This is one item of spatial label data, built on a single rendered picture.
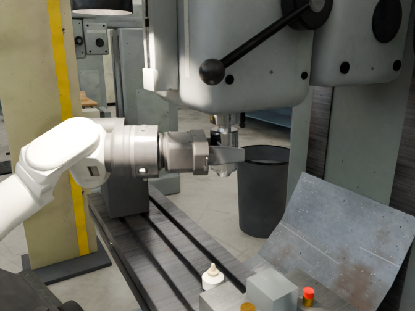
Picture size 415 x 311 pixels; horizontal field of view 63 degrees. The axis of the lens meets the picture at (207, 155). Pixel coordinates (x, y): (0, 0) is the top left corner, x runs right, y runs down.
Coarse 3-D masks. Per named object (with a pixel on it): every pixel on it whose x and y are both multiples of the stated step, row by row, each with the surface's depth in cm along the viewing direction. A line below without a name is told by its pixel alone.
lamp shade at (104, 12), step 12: (72, 0) 38; (84, 0) 38; (96, 0) 37; (108, 0) 38; (120, 0) 39; (132, 0) 41; (84, 12) 43; (96, 12) 44; (108, 12) 44; (120, 12) 44; (132, 12) 41
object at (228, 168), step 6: (210, 138) 57; (216, 138) 55; (222, 138) 55; (228, 138) 55; (234, 138) 55; (210, 144) 57; (216, 144) 56; (222, 144) 55; (228, 144) 55; (234, 144) 56; (216, 168) 57; (222, 168) 56; (228, 168) 57; (234, 168) 57
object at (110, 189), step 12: (108, 180) 97; (120, 180) 99; (132, 180) 100; (108, 192) 98; (120, 192) 100; (132, 192) 101; (144, 192) 103; (108, 204) 101; (120, 204) 101; (132, 204) 102; (144, 204) 104; (120, 216) 102
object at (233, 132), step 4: (212, 128) 57; (216, 128) 57; (232, 128) 57; (236, 128) 57; (212, 132) 56; (216, 132) 55; (220, 132) 55; (224, 132) 55; (228, 132) 55; (232, 132) 55; (236, 132) 56; (212, 136) 56; (216, 136) 55; (220, 136) 55; (224, 136) 55; (228, 136) 55; (232, 136) 55; (236, 136) 56
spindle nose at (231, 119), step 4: (212, 116) 55; (216, 116) 54; (220, 116) 54; (224, 116) 54; (228, 116) 54; (232, 116) 54; (236, 116) 55; (212, 120) 55; (216, 120) 54; (220, 120) 54; (224, 120) 54; (228, 120) 54; (232, 120) 54; (236, 120) 55; (216, 124) 55; (220, 124) 54; (224, 124) 54; (228, 124) 54; (232, 124) 54
